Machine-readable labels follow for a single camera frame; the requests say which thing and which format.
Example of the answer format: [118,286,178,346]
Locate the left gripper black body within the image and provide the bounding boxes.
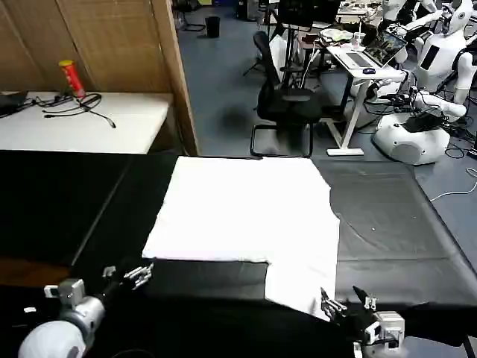
[95,274,133,309]

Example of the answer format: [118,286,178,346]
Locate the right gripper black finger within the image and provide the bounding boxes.
[352,286,378,312]
[320,286,348,318]

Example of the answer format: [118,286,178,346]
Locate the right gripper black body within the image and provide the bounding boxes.
[333,306,376,343]

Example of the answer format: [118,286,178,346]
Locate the white shirt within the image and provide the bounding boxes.
[142,156,341,322]

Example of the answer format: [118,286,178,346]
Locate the large black table cover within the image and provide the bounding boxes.
[70,154,477,336]

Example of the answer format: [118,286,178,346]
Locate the small black table cover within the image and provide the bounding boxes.
[0,151,133,266]

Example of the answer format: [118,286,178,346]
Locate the white side table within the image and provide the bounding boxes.
[0,91,174,154]

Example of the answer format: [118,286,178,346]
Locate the white humanoid robot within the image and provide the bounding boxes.
[372,0,477,166]
[380,0,439,25]

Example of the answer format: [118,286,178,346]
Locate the black laptop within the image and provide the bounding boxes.
[0,91,30,119]

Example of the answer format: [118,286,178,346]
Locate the red snack can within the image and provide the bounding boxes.
[58,60,87,100]

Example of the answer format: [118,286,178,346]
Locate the black office chair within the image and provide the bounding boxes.
[250,31,323,159]

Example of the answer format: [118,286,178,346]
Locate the white standing desk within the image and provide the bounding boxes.
[326,43,408,157]

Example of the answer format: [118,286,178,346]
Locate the wooden folding screen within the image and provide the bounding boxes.
[0,0,200,157]

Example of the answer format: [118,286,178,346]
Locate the open silver laptop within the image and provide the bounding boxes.
[344,29,408,69]

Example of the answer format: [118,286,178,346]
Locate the white plastic bag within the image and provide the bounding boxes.
[268,34,290,90]

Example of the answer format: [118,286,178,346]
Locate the black trash bin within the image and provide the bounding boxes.
[204,16,221,39]

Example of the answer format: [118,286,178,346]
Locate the clear cup with straw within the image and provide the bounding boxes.
[351,21,367,51]

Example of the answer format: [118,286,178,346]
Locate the pale folded cloth pile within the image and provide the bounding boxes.
[319,27,354,44]

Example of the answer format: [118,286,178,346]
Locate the black monitor on stand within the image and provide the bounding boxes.
[277,0,316,34]

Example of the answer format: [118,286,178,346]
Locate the white floor cable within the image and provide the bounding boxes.
[429,169,477,203]

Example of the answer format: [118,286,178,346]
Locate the black cable bundle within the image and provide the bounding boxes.
[34,92,117,129]

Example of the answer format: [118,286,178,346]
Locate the black floor cable tangle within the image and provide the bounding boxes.
[443,121,477,162]

